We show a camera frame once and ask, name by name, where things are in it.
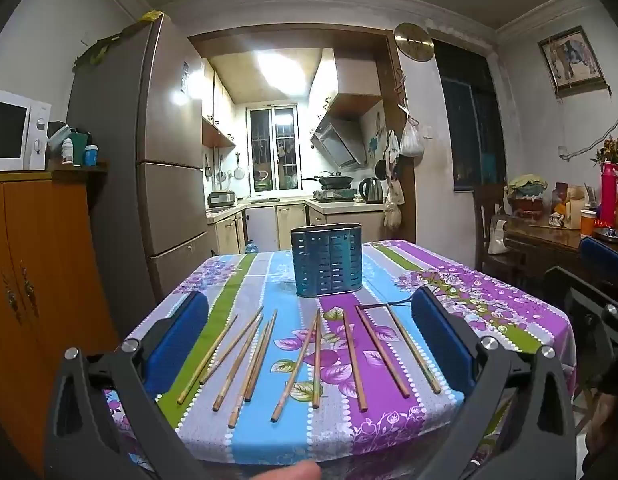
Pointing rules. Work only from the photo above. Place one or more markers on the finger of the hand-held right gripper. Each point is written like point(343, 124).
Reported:
point(596, 325)
point(579, 285)

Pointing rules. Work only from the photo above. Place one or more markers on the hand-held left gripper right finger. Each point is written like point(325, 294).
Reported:
point(441, 340)

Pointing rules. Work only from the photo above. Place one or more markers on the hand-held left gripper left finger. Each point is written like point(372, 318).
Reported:
point(179, 340)

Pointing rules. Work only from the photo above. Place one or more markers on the bunch of wooden chopsticks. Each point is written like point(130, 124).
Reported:
point(295, 367)

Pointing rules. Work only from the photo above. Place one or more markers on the perforated metal utensil holder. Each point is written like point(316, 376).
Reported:
point(326, 260)

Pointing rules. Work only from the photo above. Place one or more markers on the person's right forearm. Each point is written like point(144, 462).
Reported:
point(609, 425)

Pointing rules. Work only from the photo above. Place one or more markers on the person's left hand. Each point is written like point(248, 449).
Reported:
point(291, 472)

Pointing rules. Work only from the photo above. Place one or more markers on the blue chair back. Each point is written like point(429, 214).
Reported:
point(601, 257)

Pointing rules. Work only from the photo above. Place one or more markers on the dark wooden side table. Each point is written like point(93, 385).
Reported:
point(544, 252)

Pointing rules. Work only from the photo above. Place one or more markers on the orange cup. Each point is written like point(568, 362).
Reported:
point(588, 225)

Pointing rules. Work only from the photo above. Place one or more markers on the dark wooden chair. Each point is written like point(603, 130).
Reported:
point(491, 265)

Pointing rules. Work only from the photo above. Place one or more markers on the red thermos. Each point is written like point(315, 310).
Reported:
point(609, 195)

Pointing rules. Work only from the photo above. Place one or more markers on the cloth covered pot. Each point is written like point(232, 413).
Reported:
point(526, 192)

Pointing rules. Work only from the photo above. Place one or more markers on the floral striped tablecloth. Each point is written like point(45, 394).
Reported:
point(369, 425)

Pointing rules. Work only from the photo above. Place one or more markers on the blue water bottle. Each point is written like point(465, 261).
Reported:
point(251, 247)

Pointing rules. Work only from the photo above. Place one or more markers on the flower bouquet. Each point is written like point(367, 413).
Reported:
point(609, 150)

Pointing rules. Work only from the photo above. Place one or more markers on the hanging beige bags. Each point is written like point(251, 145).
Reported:
point(393, 207)

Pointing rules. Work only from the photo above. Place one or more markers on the base kitchen cabinets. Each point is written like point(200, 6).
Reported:
point(269, 225)

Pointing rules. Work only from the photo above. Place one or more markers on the orange wooden cabinet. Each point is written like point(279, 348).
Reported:
point(44, 270)

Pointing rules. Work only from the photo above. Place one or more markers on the electric kettle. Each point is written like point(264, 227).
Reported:
point(372, 191)

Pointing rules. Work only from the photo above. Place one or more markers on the gas stove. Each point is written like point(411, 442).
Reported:
point(334, 193)

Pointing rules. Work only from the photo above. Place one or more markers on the black wok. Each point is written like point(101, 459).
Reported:
point(331, 179)

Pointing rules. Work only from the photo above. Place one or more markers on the dark window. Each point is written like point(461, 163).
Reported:
point(471, 120)

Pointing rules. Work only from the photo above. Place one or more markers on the hanging white plastic bag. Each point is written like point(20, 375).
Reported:
point(411, 140)

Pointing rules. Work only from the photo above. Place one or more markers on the brown refrigerator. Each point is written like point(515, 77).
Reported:
point(166, 135)

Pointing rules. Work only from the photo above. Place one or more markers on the barred kitchen window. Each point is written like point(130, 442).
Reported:
point(273, 147)

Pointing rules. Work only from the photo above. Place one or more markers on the green container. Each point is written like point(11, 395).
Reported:
point(80, 147)

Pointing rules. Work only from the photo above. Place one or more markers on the small white bottle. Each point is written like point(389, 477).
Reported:
point(67, 152)

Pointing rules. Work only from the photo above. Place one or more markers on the steel range hood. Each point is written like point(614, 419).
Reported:
point(339, 142)

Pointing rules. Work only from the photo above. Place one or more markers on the refrigerator sticker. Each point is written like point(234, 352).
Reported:
point(184, 77)

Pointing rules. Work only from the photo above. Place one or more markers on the white microwave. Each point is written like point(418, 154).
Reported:
point(11, 130)

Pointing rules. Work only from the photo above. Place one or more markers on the cabinet above range hood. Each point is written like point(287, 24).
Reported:
point(354, 85)

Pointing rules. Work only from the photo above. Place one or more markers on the yellow green cloth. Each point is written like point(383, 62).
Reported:
point(101, 47)

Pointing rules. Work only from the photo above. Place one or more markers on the framed wall picture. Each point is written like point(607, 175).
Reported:
point(571, 57)

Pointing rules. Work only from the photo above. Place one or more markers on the wall kitchen cabinets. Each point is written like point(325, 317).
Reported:
point(216, 110)

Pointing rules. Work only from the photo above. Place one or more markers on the round gold wall clock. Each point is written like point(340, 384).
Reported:
point(414, 41)

